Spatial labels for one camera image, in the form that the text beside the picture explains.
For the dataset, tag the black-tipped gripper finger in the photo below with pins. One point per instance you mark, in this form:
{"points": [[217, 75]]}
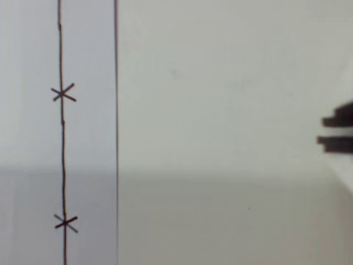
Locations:
{"points": [[340, 117]]}

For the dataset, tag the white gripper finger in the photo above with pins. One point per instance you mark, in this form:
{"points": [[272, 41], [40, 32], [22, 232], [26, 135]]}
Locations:
{"points": [[339, 145]]}

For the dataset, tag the white paper sheet with markings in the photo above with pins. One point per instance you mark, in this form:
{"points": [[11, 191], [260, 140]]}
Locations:
{"points": [[30, 82]]}

